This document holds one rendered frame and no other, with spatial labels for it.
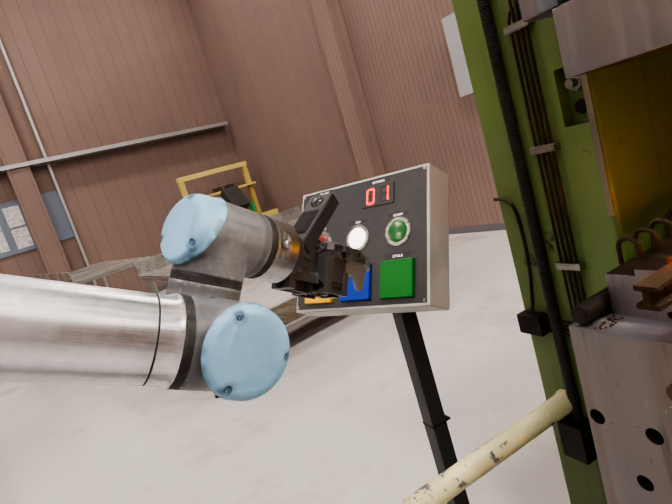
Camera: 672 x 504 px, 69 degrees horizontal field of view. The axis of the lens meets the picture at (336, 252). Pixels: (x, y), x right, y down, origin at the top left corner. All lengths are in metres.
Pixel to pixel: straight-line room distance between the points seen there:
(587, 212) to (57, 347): 0.85
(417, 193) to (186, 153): 8.74
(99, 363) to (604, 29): 0.68
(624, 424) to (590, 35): 0.55
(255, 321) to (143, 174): 8.84
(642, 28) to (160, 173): 8.93
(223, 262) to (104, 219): 8.44
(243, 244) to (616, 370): 0.55
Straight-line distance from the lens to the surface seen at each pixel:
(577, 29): 0.78
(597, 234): 1.00
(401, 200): 0.99
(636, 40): 0.74
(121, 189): 9.14
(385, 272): 0.96
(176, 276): 0.62
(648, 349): 0.78
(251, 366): 0.47
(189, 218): 0.60
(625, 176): 0.99
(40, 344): 0.44
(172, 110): 9.71
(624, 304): 0.84
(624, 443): 0.90
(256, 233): 0.63
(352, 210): 1.06
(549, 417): 1.16
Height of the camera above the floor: 1.25
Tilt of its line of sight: 10 degrees down
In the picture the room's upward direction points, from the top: 17 degrees counter-clockwise
